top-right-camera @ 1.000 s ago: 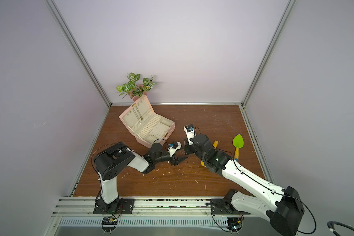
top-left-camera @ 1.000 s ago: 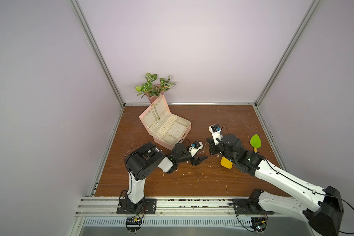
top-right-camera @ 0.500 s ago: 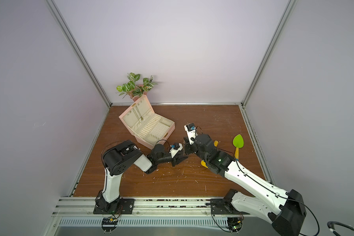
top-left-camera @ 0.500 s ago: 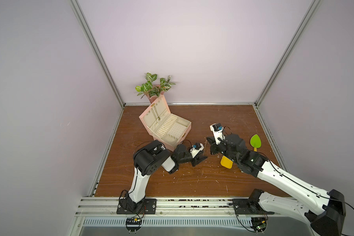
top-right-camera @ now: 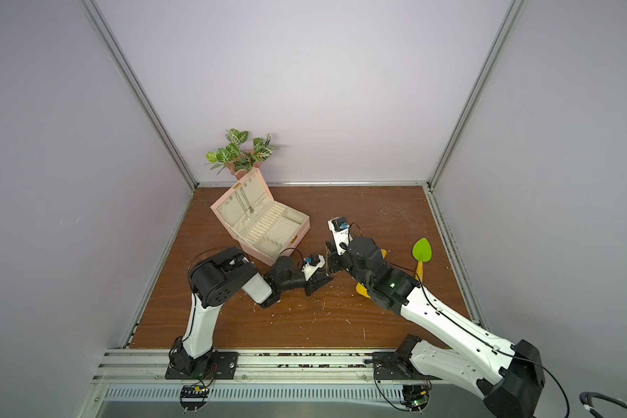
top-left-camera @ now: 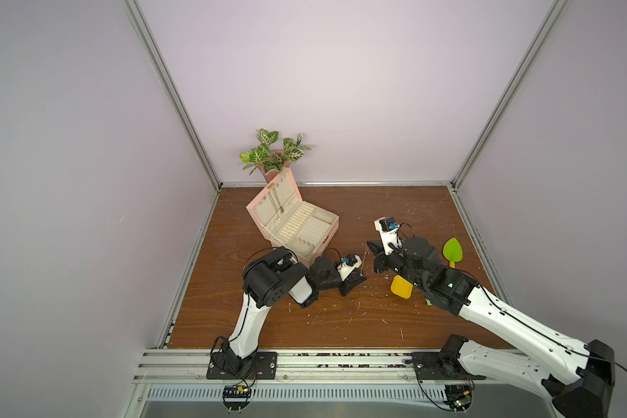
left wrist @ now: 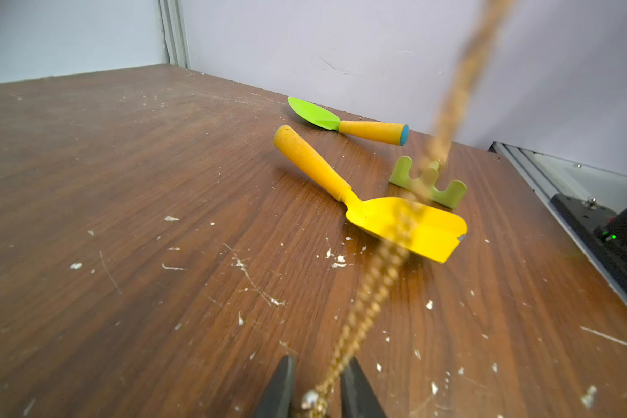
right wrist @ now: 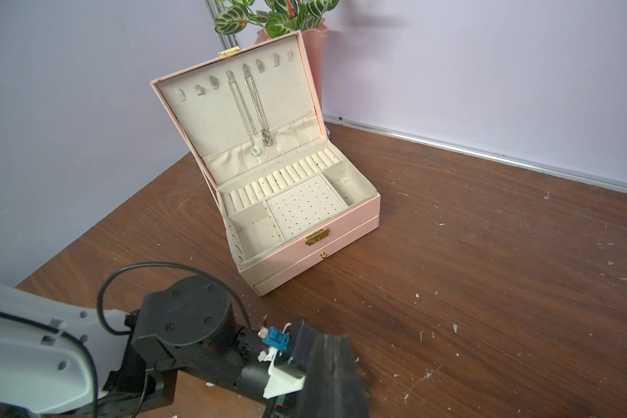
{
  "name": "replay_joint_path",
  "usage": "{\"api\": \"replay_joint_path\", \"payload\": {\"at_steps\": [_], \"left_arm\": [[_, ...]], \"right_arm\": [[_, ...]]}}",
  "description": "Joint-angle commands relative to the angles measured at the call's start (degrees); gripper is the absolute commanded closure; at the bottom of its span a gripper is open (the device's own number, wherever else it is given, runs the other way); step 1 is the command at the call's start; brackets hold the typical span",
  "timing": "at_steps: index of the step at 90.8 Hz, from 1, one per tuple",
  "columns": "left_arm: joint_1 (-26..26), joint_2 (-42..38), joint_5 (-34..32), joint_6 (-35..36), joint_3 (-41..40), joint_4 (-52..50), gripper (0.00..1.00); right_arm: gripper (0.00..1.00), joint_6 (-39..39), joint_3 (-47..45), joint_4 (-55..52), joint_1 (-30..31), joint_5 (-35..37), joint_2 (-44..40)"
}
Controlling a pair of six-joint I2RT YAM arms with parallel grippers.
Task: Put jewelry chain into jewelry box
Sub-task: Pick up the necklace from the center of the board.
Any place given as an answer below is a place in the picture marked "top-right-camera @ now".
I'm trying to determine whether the aluminium front rail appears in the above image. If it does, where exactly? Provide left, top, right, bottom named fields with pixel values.
left=91, top=348, right=521, bottom=387

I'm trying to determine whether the green toy trowel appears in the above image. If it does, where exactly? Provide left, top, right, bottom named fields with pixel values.
left=412, top=238, right=432, bottom=281

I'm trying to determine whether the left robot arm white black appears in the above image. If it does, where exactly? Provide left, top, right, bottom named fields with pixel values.
left=165, top=247, right=333, bottom=381

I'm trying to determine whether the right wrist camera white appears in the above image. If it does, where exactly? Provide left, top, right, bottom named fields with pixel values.
left=327, top=217, right=352, bottom=255

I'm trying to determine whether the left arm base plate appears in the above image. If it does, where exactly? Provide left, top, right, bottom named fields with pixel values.
left=165, top=350, right=239, bottom=381

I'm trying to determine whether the pink jewelry box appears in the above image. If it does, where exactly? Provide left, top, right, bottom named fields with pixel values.
left=211, top=168, right=310, bottom=266

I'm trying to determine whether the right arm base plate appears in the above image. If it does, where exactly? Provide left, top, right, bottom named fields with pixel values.
left=366, top=351, right=437, bottom=381

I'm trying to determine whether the yellow toy shovel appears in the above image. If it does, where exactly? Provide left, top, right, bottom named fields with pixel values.
left=355, top=249, right=388, bottom=299

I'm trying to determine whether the silver necklace in lid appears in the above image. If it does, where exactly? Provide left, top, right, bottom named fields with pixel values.
left=237, top=187, right=253, bottom=220

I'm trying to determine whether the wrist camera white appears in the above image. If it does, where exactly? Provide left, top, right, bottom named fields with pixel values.
left=327, top=217, right=352, bottom=255
left=301, top=254, right=325, bottom=280

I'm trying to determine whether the potted plant pink vase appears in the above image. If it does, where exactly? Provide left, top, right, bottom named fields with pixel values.
left=206, top=128, right=279, bottom=179

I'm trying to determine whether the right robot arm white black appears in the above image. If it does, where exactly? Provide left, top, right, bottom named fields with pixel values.
left=326, top=237, right=551, bottom=417

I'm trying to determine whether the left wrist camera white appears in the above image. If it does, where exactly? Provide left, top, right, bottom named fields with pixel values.
left=301, top=254, right=325, bottom=280

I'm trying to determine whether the black cable bottom right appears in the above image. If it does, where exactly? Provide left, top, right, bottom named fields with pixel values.
left=579, top=391, right=627, bottom=416

